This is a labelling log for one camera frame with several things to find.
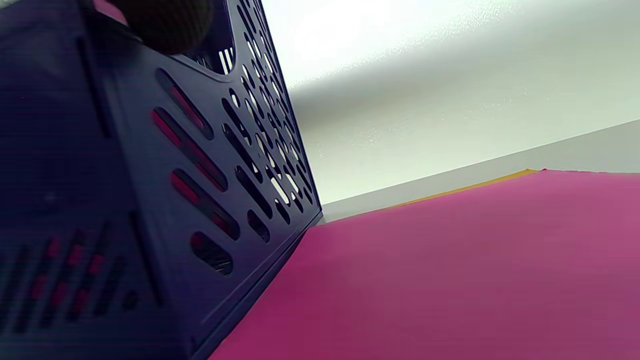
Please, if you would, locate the orange cardstock sheet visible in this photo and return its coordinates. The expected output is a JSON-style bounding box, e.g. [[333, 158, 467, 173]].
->
[[395, 169, 541, 207]]

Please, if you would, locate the person's right hand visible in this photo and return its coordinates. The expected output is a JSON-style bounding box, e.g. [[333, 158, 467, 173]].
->
[[107, 0, 216, 55]]

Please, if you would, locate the pink plastic folder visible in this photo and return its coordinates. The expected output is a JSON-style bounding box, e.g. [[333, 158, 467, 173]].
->
[[210, 169, 640, 360]]

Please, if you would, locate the blue plastic file organizer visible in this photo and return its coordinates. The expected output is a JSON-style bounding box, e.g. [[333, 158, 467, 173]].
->
[[0, 0, 323, 360]]

